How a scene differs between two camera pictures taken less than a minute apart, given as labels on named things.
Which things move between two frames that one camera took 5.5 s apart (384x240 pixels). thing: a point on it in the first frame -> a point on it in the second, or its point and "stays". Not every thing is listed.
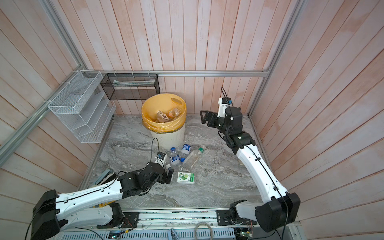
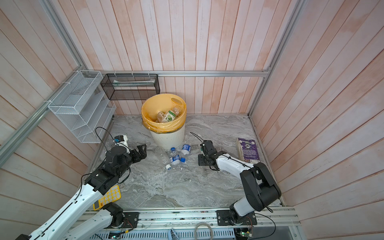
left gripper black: [163, 180] -> [142, 153]
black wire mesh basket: [130, 86] stays
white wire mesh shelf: [81, 106] stays
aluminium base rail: [176, 216] stays
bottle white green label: [185, 178] -> [170, 116]
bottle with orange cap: [174, 113] stays
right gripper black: [214, 118] -> [201, 161]
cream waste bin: [172, 140] stays
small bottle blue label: [186, 149] stays
